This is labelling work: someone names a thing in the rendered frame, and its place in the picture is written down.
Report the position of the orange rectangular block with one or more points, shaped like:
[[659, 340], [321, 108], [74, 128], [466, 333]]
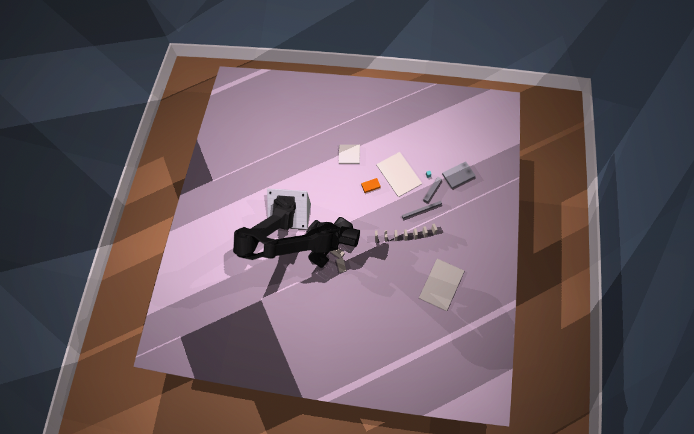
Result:
[[371, 185]]

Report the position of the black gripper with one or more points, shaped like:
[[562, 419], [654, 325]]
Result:
[[320, 259]]

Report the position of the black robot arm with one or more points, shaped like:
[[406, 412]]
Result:
[[321, 237]]

